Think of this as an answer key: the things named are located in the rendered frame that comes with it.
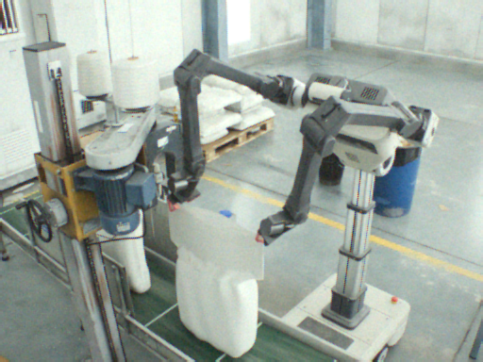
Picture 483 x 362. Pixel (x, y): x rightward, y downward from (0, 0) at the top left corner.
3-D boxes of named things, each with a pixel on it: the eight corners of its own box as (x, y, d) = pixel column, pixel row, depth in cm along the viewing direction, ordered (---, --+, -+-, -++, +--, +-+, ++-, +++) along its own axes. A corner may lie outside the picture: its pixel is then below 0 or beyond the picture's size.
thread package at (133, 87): (170, 102, 167) (167, 55, 159) (133, 115, 155) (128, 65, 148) (141, 94, 176) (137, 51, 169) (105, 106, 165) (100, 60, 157)
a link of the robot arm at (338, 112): (344, 112, 118) (322, 88, 123) (317, 151, 126) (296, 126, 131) (424, 121, 148) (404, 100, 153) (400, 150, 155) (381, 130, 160)
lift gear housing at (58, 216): (70, 226, 176) (64, 202, 171) (58, 233, 172) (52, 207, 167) (56, 218, 182) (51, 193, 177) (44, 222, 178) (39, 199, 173)
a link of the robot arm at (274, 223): (310, 215, 157) (296, 195, 162) (286, 220, 150) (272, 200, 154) (293, 237, 164) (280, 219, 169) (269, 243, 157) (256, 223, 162)
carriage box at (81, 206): (142, 210, 198) (134, 140, 184) (77, 244, 175) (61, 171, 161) (108, 192, 212) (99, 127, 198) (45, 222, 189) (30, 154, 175)
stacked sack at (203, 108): (245, 102, 502) (245, 89, 496) (202, 119, 457) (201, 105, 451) (215, 95, 527) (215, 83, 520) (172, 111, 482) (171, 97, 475)
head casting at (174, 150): (190, 175, 217) (186, 113, 203) (149, 196, 200) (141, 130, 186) (147, 159, 234) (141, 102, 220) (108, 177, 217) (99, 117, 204)
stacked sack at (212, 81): (265, 90, 543) (265, 77, 537) (241, 98, 514) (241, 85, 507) (221, 80, 582) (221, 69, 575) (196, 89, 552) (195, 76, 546)
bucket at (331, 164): (351, 179, 446) (353, 154, 434) (336, 191, 425) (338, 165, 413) (324, 171, 463) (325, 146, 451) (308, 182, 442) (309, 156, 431)
